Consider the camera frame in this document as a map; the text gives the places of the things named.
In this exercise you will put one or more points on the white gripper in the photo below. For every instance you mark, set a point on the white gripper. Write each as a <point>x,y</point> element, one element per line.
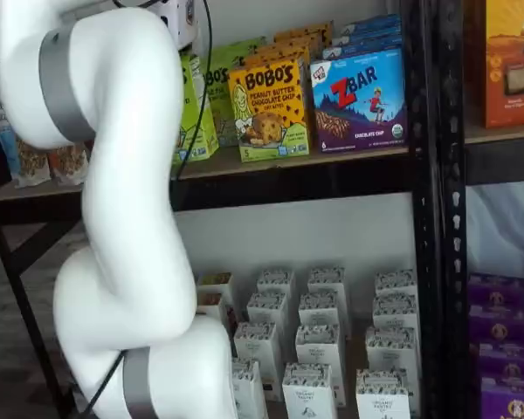
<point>183,22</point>

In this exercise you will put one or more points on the green Bobo's apple pie box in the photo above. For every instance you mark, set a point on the green Bobo's apple pie box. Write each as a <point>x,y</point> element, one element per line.
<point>240,54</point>
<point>253,41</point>
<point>222,100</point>
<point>196,131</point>

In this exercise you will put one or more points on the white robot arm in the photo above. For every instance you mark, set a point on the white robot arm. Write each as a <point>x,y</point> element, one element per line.
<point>126,174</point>

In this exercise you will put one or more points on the yellow Bobo's peanut butter box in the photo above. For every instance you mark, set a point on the yellow Bobo's peanut butter box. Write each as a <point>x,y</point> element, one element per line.
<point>270,118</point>
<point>297,43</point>
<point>284,56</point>
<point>305,31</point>

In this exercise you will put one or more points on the wooden shelf board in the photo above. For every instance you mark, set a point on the wooden shelf board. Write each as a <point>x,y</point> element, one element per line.
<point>498,134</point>
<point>227,168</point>

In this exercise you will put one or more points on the blue ZBar box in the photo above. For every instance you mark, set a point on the blue ZBar box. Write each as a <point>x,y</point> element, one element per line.
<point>358,105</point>
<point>362,49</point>
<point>375,22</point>
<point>371,36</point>

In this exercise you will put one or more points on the white Organic Pantry box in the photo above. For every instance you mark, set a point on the white Organic Pantry box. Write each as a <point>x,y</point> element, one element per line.
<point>395,312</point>
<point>276,281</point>
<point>257,349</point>
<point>383,397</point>
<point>251,393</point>
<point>395,283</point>
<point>308,393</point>
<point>326,281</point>
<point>319,311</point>
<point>318,349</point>
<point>392,349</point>
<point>267,310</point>

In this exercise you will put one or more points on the tall orange box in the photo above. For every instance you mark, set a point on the tall orange box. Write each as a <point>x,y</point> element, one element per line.
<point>515,65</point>

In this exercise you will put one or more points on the purple box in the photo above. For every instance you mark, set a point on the purple box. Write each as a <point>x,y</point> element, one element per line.
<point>500,325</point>
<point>513,364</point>
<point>498,290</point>
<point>515,401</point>

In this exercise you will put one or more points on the orange label granola bag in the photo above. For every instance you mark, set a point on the orange label granola bag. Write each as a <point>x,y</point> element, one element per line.
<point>70,163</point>

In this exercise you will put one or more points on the black metal shelving unit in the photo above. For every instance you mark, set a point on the black metal shelving unit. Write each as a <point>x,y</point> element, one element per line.
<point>288,187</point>
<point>484,163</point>

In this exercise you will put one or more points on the purely elizabeth granola bag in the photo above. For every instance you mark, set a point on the purely elizabeth granola bag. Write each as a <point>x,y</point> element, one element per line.
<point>32,163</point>

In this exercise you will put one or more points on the blue chocolate granola bag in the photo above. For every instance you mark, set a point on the blue chocolate granola bag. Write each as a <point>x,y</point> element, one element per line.
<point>2,131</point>

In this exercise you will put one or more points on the white cartons group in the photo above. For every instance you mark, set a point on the white cartons group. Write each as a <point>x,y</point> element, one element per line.
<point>353,345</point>

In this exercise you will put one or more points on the white plastic sheet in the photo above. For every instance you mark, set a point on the white plastic sheet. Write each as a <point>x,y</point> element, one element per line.
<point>502,227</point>

